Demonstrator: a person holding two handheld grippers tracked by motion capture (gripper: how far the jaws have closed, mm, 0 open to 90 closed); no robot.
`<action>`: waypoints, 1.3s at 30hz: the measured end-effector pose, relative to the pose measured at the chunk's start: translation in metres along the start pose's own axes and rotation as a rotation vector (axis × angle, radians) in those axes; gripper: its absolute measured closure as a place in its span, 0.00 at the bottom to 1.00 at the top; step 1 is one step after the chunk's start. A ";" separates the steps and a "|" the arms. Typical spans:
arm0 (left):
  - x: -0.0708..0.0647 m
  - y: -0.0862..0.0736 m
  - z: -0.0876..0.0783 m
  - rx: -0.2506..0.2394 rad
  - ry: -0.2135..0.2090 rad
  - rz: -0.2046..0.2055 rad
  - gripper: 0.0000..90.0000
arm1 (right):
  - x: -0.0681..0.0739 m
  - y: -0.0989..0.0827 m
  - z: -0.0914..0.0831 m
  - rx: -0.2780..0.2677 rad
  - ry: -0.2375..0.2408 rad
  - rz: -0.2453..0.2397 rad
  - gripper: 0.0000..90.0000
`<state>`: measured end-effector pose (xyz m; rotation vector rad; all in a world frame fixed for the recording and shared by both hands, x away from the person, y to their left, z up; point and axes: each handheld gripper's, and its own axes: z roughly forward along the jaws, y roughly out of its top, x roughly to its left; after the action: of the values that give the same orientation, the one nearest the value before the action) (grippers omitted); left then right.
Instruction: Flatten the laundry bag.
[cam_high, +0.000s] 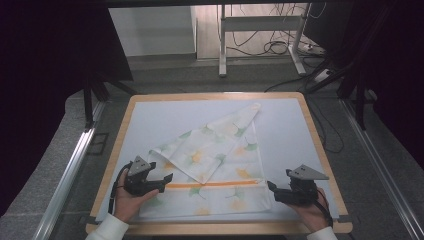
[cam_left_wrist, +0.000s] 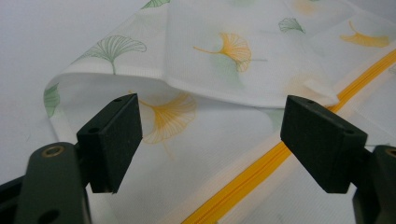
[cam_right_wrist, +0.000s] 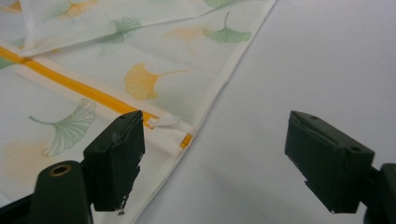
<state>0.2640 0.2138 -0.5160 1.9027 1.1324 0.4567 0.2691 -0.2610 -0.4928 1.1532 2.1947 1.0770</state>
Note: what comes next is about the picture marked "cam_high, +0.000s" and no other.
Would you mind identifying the person's right hand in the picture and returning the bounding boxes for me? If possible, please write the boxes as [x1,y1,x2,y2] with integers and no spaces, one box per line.
[288,187,330,234]

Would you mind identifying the tangle of black floor cables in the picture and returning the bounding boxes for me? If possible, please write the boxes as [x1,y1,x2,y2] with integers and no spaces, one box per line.
[229,3,328,57]

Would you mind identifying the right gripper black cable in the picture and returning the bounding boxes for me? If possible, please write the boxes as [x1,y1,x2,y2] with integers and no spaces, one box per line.
[313,198,334,229]

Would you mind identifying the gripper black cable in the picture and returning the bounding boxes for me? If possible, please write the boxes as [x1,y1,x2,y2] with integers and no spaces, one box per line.
[107,161,134,216]
[313,198,334,229]

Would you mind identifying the white power strip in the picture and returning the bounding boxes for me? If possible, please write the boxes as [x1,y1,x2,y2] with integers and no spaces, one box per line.
[313,68,335,83]

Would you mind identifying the black tripod stand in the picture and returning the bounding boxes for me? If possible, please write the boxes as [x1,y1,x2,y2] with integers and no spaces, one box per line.
[81,73,138,130]

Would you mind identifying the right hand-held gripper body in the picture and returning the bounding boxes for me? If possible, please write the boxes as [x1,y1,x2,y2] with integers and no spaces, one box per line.
[276,164,330,206]

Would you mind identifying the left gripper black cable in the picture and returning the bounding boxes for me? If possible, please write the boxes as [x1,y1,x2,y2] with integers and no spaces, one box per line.
[107,161,134,216]

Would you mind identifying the dark curtain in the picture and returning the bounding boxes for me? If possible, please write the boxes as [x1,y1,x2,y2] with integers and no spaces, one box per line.
[0,0,134,218]
[328,0,424,161]

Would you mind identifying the aluminium floor rail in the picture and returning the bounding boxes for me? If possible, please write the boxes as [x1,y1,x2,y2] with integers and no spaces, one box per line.
[31,99,108,240]
[338,98,424,240]

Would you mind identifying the black metal stand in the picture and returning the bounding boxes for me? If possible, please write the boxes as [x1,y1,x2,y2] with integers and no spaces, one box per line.
[304,3,401,132]

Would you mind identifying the black floor cable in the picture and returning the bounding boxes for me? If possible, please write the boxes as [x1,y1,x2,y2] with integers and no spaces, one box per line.
[264,74,345,154]

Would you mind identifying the person's left hand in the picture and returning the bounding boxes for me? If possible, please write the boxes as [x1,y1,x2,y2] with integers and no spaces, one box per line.
[113,168,160,224]

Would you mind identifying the white leaf-print cloth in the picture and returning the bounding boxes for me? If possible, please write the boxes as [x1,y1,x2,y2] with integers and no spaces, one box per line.
[138,102,273,221]

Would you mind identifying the white metal desk frame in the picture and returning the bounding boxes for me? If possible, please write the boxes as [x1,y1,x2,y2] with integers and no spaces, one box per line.
[218,3,308,78]

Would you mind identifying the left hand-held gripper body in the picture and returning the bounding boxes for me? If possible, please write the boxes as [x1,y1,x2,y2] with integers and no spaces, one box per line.
[123,155,160,197]

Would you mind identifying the wooden framed work board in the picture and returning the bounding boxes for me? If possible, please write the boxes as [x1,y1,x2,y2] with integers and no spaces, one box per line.
[95,97,341,224]

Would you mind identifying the white cabinet panel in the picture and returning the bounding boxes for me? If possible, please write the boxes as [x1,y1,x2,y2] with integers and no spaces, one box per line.
[108,5,198,58]

